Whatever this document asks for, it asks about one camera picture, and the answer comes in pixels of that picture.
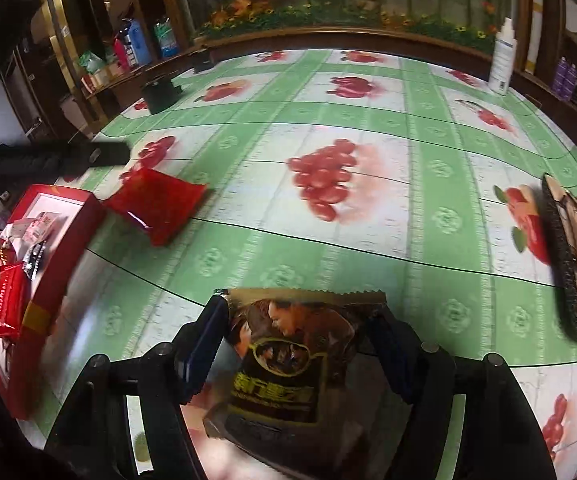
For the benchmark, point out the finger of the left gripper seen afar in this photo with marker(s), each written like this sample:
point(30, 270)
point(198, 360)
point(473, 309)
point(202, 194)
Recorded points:
point(60, 159)

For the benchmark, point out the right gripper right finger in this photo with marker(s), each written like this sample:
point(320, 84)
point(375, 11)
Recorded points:
point(501, 439)

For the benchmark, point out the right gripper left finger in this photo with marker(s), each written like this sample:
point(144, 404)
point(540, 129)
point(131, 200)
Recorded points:
point(91, 433)

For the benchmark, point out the plain red snack packet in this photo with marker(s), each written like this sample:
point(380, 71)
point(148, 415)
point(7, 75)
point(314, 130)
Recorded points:
point(157, 203)

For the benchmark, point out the brown photo snack packet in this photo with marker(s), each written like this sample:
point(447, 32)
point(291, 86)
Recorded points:
point(307, 396)

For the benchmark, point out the red gift box white inside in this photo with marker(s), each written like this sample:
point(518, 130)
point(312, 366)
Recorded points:
point(48, 266)

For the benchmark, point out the pink white snack packet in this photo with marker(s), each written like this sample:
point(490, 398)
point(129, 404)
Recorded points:
point(24, 233)

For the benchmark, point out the black round container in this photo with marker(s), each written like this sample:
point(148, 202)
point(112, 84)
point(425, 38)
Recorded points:
point(160, 93)

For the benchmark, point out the blue box on shelf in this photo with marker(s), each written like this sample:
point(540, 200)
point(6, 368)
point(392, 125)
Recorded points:
point(138, 43)

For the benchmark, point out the red snack packet right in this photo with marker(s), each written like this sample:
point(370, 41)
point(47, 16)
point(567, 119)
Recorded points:
point(14, 286)

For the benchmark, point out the green bag on shelf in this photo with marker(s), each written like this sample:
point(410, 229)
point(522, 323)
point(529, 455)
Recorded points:
point(165, 37)

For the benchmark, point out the purple bottles on shelf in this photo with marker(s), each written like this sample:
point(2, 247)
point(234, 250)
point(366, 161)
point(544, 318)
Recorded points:
point(565, 80)

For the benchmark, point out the white spray bottle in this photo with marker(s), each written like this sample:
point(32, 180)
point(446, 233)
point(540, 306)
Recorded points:
point(503, 59)

